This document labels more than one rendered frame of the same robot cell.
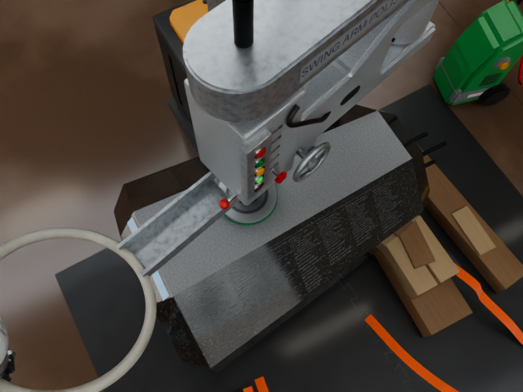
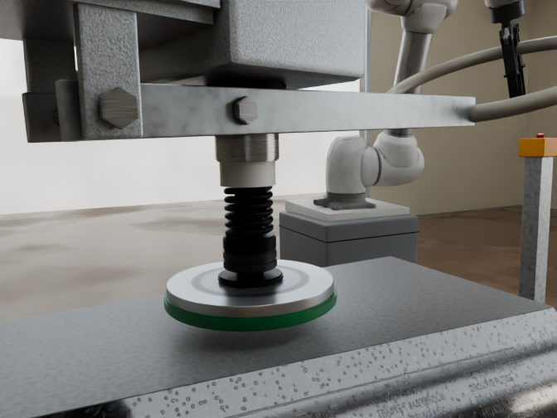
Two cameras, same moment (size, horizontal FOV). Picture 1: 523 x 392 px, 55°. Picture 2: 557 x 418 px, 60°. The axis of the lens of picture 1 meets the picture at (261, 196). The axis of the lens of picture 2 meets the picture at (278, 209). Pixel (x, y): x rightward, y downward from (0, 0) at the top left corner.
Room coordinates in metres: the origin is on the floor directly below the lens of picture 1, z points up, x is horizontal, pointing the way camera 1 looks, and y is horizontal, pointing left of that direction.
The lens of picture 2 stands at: (1.28, 0.14, 1.08)
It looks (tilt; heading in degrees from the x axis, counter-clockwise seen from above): 8 degrees down; 185
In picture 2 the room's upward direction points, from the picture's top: 1 degrees counter-clockwise
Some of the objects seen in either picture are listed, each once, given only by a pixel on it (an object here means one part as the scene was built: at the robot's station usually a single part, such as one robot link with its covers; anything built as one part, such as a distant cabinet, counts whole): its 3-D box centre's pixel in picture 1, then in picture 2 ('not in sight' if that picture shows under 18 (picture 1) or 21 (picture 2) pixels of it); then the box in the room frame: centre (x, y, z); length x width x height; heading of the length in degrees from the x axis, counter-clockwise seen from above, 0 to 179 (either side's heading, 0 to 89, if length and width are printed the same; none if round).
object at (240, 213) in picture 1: (247, 194); (250, 283); (0.68, 0.05, 0.90); 0.21 x 0.21 x 0.01
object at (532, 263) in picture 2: not in sight; (533, 258); (-0.93, 1.09, 0.54); 0.20 x 0.20 x 1.09; 32
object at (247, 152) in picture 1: (255, 167); not in sight; (0.55, 0.02, 1.40); 0.08 x 0.03 x 0.28; 136
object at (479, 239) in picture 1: (472, 230); not in sight; (0.86, -1.09, 0.13); 0.25 x 0.10 x 0.01; 29
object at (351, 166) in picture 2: not in sight; (348, 162); (-0.61, 0.25, 1.00); 0.18 x 0.16 x 0.22; 111
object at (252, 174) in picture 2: not in sight; (247, 171); (0.68, 0.05, 1.05); 0.07 x 0.07 x 0.04
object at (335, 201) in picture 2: not in sight; (341, 198); (-0.61, 0.22, 0.86); 0.22 x 0.18 x 0.06; 113
